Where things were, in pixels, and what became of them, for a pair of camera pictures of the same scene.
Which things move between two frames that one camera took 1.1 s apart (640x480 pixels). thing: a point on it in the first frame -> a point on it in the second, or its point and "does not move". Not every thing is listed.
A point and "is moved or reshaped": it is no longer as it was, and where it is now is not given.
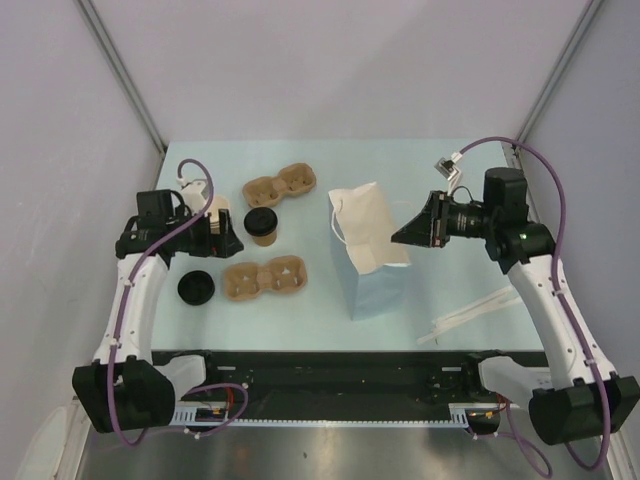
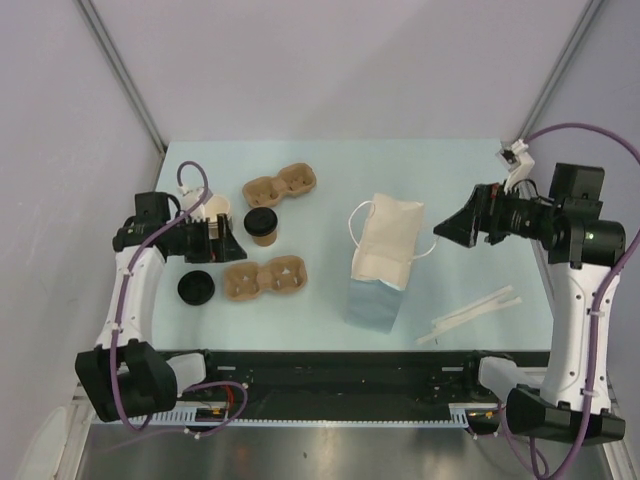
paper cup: [220, 201] does not move
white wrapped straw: [448, 320] does not move
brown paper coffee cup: [265, 241] does not move
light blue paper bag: [373, 269] is moved or reshaped
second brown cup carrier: [267, 191] does not move
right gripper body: [442, 218] -> [499, 204]
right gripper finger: [420, 229] -> [463, 226]
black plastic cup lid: [260, 221] does not move
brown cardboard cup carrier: [283, 274] does not move
